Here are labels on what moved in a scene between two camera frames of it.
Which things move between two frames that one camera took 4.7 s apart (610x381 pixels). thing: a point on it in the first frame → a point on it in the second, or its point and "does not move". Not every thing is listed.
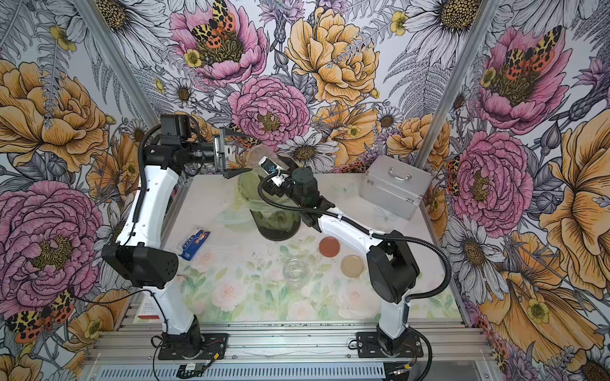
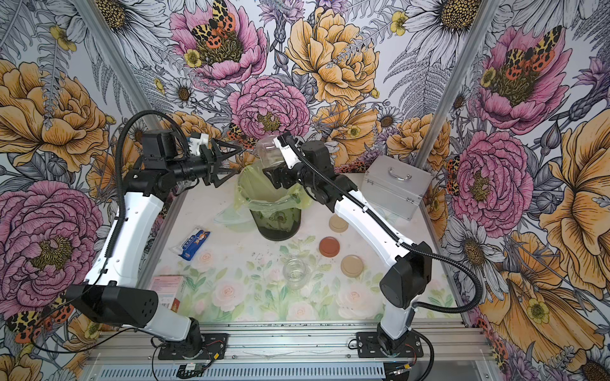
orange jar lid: [329, 246] does not move
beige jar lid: [352, 266] does not move
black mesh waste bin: [277, 225] does not move
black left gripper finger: [233, 172] → [229, 172]
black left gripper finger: [233, 132] → [217, 153]
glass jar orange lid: [295, 273] does not move
